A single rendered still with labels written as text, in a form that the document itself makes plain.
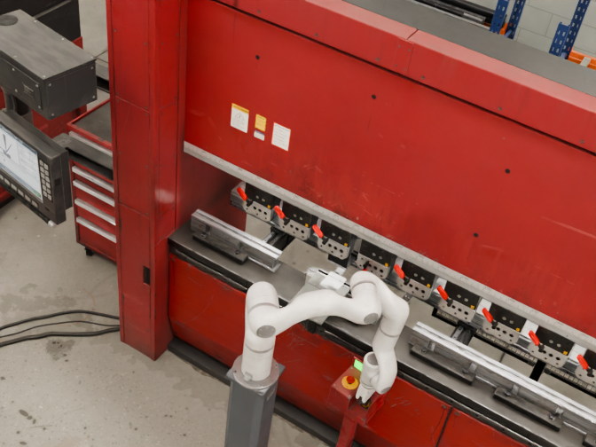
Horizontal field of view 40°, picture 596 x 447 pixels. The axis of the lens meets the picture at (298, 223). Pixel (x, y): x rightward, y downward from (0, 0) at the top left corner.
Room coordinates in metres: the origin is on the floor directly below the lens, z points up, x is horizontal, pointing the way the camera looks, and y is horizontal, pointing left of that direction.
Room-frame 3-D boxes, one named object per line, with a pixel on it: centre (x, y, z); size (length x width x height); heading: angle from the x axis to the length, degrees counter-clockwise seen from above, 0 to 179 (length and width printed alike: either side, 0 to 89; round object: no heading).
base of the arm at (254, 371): (2.07, 0.08, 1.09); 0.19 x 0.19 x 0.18
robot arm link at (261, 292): (2.11, 0.08, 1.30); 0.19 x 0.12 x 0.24; 13
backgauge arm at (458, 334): (2.76, -0.91, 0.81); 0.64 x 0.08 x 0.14; 154
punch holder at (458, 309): (2.42, -0.72, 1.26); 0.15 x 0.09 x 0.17; 64
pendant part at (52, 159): (2.66, 1.16, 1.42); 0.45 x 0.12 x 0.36; 55
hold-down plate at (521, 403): (2.19, -1.09, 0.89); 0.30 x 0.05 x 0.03; 64
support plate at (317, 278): (2.54, -0.14, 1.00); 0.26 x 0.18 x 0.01; 154
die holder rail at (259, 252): (2.91, 0.29, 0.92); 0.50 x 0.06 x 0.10; 64
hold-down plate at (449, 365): (2.36, -0.73, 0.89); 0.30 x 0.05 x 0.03; 64
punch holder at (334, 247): (2.68, -0.18, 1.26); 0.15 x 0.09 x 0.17; 64
